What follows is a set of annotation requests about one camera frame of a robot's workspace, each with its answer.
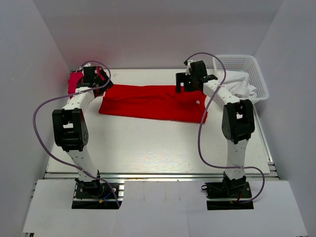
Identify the red t-shirt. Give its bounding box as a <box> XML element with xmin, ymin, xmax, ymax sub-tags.
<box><xmin>99</xmin><ymin>84</ymin><xmax>206</xmax><ymax>123</ymax></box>

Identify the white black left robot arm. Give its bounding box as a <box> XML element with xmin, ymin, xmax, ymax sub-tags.
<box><xmin>52</xmin><ymin>64</ymin><xmax>113</xmax><ymax>197</ymax></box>

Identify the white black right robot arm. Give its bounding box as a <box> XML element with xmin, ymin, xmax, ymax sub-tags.
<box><xmin>176</xmin><ymin>60</ymin><xmax>255</xmax><ymax>197</ymax></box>

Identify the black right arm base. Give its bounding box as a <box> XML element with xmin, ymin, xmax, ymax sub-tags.
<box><xmin>201</xmin><ymin>182</ymin><xmax>254</xmax><ymax>211</ymax></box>

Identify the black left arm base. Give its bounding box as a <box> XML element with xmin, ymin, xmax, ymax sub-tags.
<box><xmin>72</xmin><ymin>183</ymin><xmax>123</xmax><ymax>210</ymax></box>

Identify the folded crimson t-shirt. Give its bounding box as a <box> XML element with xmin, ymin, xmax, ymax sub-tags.
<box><xmin>68</xmin><ymin>69</ymin><xmax>107</xmax><ymax>96</ymax></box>

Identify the white t-shirt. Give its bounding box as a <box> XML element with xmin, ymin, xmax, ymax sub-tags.
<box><xmin>223</xmin><ymin>71</ymin><xmax>257</xmax><ymax>99</ymax></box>

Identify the white plastic basket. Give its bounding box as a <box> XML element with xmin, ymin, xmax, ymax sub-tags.
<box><xmin>213</xmin><ymin>55</ymin><xmax>269</xmax><ymax>104</ymax></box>

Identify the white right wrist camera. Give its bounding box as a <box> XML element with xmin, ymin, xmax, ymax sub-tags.
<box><xmin>184</xmin><ymin>60</ymin><xmax>195</xmax><ymax>75</ymax></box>

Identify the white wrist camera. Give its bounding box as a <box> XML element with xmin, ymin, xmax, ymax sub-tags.
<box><xmin>184</xmin><ymin>60</ymin><xmax>195</xmax><ymax>75</ymax></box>
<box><xmin>79</xmin><ymin>62</ymin><xmax>92</xmax><ymax>70</ymax></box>

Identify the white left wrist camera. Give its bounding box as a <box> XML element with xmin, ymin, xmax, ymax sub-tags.
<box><xmin>79</xmin><ymin>62</ymin><xmax>92</xmax><ymax>70</ymax></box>

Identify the aluminium rail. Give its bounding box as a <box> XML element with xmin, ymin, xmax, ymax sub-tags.
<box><xmin>44</xmin><ymin>172</ymin><xmax>279</xmax><ymax>181</ymax></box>

